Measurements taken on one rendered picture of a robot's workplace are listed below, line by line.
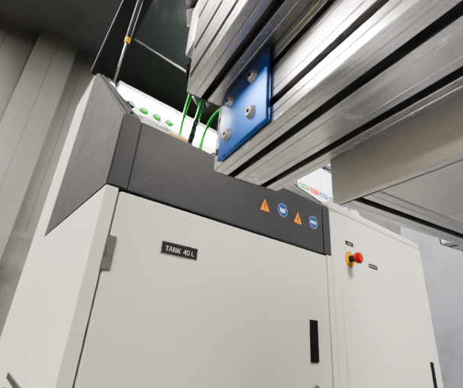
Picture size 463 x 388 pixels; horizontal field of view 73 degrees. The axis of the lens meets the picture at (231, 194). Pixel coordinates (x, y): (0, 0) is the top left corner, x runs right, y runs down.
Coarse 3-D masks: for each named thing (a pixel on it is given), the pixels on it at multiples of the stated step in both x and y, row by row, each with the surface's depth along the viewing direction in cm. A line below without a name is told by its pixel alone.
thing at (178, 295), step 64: (128, 256) 56; (192, 256) 64; (256, 256) 76; (320, 256) 92; (128, 320) 53; (192, 320) 60; (256, 320) 70; (320, 320) 84; (128, 384) 50; (192, 384) 57; (256, 384) 66; (320, 384) 78
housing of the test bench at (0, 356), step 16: (80, 112) 126; (64, 160) 119; (48, 192) 127; (48, 208) 111; (32, 240) 120; (32, 256) 105; (32, 272) 95; (16, 304) 100; (16, 320) 90; (0, 352) 96; (0, 368) 86
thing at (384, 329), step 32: (352, 224) 109; (384, 256) 118; (416, 256) 137; (352, 288) 99; (384, 288) 111; (416, 288) 128; (352, 320) 94; (384, 320) 105; (416, 320) 120; (352, 352) 89; (384, 352) 100; (416, 352) 113; (352, 384) 85; (384, 384) 95; (416, 384) 107
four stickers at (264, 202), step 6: (264, 198) 83; (264, 204) 82; (282, 204) 87; (264, 210) 82; (282, 210) 87; (294, 210) 90; (294, 216) 89; (300, 216) 91; (312, 216) 95; (300, 222) 90; (312, 222) 94
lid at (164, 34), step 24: (144, 0) 112; (168, 0) 115; (120, 24) 115; (144, 24) 118; (168, 24) 121; (120, 48) 120; (144, 48) 122; (168, 48) 126; (96, 72) 124; (120, 72) 126; (144, 72) 128; (168, 72) 131; (168, 96) 138; (216, 120) 152
